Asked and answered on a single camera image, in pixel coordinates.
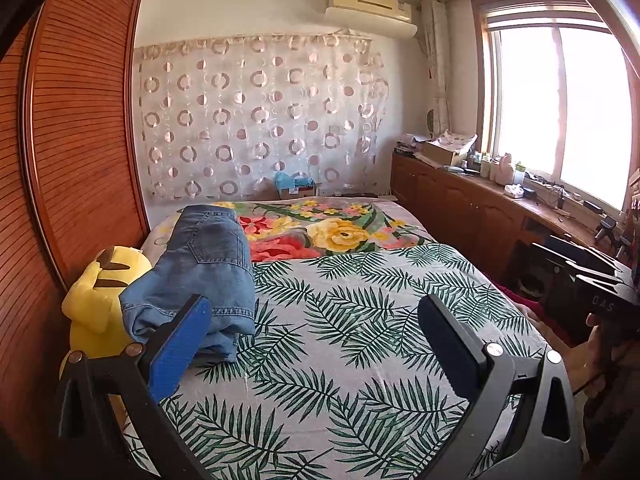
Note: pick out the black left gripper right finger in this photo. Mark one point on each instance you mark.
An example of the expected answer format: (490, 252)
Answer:
(543, 438)

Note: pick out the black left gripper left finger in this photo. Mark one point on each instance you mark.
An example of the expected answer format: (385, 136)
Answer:
(89, 442)

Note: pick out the blue denim jeans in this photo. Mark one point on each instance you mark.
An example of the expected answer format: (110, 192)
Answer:
(207, 255)

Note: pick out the person's right hand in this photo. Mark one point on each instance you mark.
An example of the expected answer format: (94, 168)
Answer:
(586, 363)

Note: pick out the yellow Pikachu plush toy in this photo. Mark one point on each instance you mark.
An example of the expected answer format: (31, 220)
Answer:
(92, 304)

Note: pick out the long wooden cabinet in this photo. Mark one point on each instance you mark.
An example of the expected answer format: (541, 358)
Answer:
(473, 215)

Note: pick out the white pink bottle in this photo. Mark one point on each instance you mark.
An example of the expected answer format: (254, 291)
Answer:
(505, 171)

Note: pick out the palm leaf bed sheet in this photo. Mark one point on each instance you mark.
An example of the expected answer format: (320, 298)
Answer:
(338, 381)

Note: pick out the floral blanket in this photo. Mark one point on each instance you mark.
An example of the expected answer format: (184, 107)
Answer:
(325, 226)

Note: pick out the wooden slatted wardrobe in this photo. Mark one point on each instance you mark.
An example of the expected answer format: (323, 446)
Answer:
(69, 188)

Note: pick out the cardboard box on cabinet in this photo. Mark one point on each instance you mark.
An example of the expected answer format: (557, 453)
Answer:
(449, 149)

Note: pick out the blue item on box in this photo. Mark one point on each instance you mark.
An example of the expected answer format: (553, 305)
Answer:
(297, 186)

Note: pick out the small round fan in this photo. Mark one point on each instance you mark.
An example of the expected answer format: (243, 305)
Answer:
(430, 122)

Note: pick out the circle pattern sheer curtain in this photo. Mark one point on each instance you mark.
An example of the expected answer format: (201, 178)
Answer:
(225, 118)

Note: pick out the beige side curtain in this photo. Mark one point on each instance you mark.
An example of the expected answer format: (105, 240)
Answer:
(437, 51)

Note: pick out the window with wooden frame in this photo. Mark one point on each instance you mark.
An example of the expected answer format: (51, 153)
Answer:
(559, 96)

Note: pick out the white wall air conditioner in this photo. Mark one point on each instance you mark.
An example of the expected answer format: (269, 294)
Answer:
(389, 18)

